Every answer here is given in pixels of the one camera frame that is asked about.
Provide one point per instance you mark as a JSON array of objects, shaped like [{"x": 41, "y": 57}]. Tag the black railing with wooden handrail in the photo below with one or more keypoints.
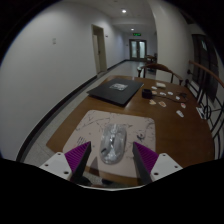
[{"x": 203, "y": 70}]

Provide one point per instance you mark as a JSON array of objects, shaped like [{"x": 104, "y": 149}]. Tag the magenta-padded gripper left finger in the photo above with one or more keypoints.
[{"x": 61, "y": 165}]

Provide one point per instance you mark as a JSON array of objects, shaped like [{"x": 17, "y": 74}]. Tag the wooden armchair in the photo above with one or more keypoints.
[{"x": 160, "y": 67}]

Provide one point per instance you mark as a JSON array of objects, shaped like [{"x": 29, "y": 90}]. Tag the black closed laptop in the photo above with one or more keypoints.
[{"x": 115, "y": 91}]

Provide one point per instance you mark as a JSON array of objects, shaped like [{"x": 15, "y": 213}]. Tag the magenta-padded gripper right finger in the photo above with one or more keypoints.
[{"x": 160, "y": 166}]

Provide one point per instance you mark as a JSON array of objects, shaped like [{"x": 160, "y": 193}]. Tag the small beige card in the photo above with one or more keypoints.
[
  {"x": 152, "y": 102},
  {"x": 154, "y": 92}
]

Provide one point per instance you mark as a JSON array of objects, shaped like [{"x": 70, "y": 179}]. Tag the translucent grey computer mouse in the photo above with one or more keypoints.
[{"x": 113, "y": 143}]

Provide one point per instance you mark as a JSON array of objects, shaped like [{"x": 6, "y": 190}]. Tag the small red white card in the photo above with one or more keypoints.
[{"x": 183, "y": 105}]

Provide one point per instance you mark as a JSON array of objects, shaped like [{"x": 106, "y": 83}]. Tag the white wall switch plate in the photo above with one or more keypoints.
[{"x": 54, "y": 40}]

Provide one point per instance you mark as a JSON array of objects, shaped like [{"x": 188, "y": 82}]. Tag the dark framed window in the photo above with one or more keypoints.
[{"x": 203, "y": 63}]

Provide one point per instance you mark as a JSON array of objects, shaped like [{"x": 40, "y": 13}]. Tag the green exit sign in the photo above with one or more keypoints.
[{"x": 137, "y": 34}]

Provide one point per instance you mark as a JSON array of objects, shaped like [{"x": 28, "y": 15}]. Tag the small white box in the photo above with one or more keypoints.
[{"x": 161, "y": 85}]

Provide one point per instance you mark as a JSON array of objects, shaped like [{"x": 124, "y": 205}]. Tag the glass double door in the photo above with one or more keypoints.
[{"x": 138, "y": 50}]

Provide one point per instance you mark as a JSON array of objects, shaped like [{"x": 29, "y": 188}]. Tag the pale side door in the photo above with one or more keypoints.
[{"x": 99, "y": 50}]

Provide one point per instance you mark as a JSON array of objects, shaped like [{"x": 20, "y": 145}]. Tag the small orange card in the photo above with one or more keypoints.
[{"x": 162, "y": 104}]

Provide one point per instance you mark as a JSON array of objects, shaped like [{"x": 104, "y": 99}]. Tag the small black box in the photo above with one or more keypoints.
[{"x": 147, "y": 93}]

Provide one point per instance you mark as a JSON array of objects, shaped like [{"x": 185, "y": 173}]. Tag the pale printed mouse pad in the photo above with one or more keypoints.
[{"x": 90, "y": 126}]

